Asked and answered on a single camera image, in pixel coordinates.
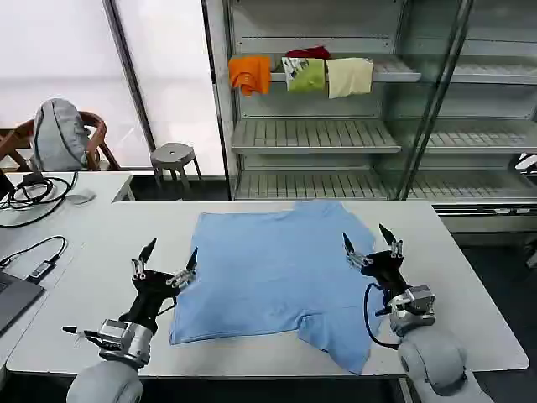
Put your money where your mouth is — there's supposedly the empty metal shelf rack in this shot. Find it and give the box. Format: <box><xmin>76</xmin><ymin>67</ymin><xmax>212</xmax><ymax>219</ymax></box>
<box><xmin>398</xmin><ymin>0</ymin><xmax>537</xmax><ymax>219</ymax></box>

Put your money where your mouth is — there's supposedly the grey round stool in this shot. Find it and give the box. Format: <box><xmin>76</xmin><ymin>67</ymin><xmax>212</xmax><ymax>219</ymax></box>
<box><xmin>149</xmin><ymin>142</ymin><xmax>203</xmax><ymax>191</ymax></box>

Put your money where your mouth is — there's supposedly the white computer mouse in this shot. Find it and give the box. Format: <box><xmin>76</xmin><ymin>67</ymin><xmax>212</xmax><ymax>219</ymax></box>
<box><xmin>66</xmin><ymin>189</ymin><xmax>97</xmax><ymax>206</ymax></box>

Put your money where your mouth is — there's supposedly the coiled black power cable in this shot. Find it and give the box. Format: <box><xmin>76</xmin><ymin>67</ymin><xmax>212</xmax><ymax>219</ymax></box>
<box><xmin>0</xmin><ymin>170</ymin><xmax>81</xmax><ymax>230</ymax></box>

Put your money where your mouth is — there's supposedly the white and black device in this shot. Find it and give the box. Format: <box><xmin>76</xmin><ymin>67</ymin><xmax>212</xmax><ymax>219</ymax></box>
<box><xmin>514</xmin><ymin>153</ymin><xmax>537</xmax><ymax>175</ymax></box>

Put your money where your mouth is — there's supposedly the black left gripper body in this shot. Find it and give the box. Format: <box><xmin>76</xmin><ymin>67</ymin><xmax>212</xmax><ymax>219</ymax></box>
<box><xmin>127</xmin><ymin>270</ymin><xmax>181</xmax><ymax>332</ymax></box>

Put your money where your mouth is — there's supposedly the dark window frame post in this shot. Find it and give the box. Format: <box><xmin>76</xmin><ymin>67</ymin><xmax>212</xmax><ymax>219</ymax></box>
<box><xmin>102</xmin><ymin>0</ymin><xmax>159</xmax><ymax>146</ymax></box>

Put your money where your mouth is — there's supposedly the thin black adapter cable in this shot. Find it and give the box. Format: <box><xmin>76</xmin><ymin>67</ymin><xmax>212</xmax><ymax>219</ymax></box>
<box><xmin>0</xmin><ymin>235</ymin><xmax>68</xmax><ymax>270</ymax></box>

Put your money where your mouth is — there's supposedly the metal shelf rack with clothes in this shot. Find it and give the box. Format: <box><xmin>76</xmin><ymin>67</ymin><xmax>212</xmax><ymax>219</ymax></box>
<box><xmin>201</xmin><ymin>0</ymin><xmax>425</xmax><ymax>202</ymax></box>

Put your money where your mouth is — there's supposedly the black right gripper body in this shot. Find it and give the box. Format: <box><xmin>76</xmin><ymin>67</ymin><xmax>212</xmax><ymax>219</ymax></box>
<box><xmin>360</xmin><ymin>250</ymin><xmax>414</xmax><ymax>301</ymax></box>

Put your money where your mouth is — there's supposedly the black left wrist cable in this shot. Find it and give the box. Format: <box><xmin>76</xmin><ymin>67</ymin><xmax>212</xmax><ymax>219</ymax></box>
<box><xmin>61</xmin><ymin>325</ymin><xmax>102</xmax><ymax>343</ymax></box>

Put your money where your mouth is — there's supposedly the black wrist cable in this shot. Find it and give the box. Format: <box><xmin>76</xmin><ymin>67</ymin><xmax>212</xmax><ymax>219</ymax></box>
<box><xmin>61</xmin><ymin>325</ymin><xmax>102</xmax><ymax>343</ymax></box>
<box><xmin>362</xmin><ymin>281</ymin><xmax>402</xmax><ymax>349</ymax></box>

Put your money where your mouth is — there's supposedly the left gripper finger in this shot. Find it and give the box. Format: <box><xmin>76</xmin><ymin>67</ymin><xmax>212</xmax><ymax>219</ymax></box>
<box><xmin>130</xmin><ymin>238</ymin><xmax>158</xmax><ymax>281</ymax></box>
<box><xmin>166</xmin><ymin>246</ymin><xmax>199</xmax><ymax>290</ymax></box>

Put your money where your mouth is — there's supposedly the brown wooden chair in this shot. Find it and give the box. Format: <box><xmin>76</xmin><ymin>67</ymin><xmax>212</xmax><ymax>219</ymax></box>
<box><xmin>0</xmin><ymin>111</ymin><xmax>121</xmax><ymax>173</ymax></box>

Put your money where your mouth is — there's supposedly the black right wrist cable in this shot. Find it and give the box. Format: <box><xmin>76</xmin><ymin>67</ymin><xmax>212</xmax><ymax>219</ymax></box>
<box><xmin>362</xmin><ymin>281</ymin><xmax>402</xmax><ymax>349</ymax></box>

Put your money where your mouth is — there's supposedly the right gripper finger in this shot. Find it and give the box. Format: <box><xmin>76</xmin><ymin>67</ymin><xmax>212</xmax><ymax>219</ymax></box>
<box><xmin>378</xmin><ymin>222</ymin><xmax>405</xmax><ymax>260</ymax></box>
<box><xmin>341</xmin><ymin>231</ymin><xmax>375</xmax><ymax>269</ymax></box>

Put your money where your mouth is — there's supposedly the silver adapter dongle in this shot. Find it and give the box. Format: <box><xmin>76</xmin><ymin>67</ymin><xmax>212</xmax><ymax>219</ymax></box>
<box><xmin>26</xmin><ymin>259</ymin><xmax>56</xmax><ymax>280</ymax></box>

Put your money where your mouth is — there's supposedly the grey laptop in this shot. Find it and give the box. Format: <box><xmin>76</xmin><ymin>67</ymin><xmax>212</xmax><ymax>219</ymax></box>
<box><xmin>0</xmin><ymin>270</ymin><xmax>46</xmax><ymax>337</ymax></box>

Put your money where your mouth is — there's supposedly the grey backpack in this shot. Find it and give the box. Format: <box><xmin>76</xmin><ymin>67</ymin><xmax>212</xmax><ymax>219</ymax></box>
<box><xmin>31</xmin><ymin>98</ymin><xmax>91</xmax><ymax>172</ymax></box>

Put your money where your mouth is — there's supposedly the light blue t-shirt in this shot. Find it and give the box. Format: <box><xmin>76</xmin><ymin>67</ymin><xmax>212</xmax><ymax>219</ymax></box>
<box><xmin>169</xmin><ymin>200</ymin><xmax>377</xmax><ymax>376</ymax></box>

